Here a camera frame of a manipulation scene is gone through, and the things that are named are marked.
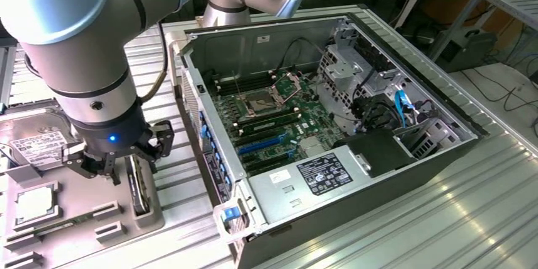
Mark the grey parts rack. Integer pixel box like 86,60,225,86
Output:
0,154,166,269

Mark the thin metal locking lever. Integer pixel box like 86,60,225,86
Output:
233,69,245,97

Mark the CPU socket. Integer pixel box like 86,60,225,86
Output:
238,88,287,115

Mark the long black expansion slot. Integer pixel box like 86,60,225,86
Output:
247,160,300,176
235,132,287,149
243,154,295,169

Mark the green graphics card with fan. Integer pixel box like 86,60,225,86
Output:
125,151,154,216

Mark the metal slat rack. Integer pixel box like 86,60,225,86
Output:
437,0,538,62

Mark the thin black wire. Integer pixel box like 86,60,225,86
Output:
281,38,325,71

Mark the grey power supply with label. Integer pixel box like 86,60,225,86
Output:
246,145,376,235

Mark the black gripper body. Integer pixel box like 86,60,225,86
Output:
70,100,149,157

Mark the silver CPU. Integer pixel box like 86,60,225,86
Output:
15,186,58,219

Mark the black box device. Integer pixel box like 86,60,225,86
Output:
437,28,497,73

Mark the metal socket cover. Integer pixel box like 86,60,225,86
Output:
269,72,306,103

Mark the blue wire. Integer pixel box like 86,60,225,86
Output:
394,89,412,130

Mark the black plastic air shroud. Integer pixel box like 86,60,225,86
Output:
332,129,417,178

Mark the green motherboard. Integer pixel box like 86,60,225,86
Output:
210,70,350,177

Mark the blue expansion slot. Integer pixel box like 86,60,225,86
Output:
237,136,283,156

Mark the disk wire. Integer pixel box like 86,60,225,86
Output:
0,143,22,169

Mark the open black PC case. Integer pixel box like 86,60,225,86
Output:
165,3,492,269

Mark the green RAM stick with clips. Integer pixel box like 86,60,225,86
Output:
238,117,295,136

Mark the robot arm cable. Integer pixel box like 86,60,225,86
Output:
138,22,170,103

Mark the silver chipset heatsink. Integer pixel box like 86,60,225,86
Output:
298,138,328,156

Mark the silver hard disk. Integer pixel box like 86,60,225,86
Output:
0,106,86,169

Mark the black cable bundle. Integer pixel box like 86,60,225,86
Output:
353,95,397,131

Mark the perforated metal drive cage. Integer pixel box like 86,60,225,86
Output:
393,117,481,160

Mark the black floor cable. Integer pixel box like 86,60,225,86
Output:
462,69,538,111

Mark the black RAM slot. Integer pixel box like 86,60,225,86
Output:
217,79,278,96
233,112,301,127
233,107,302,122
213,72,274,89

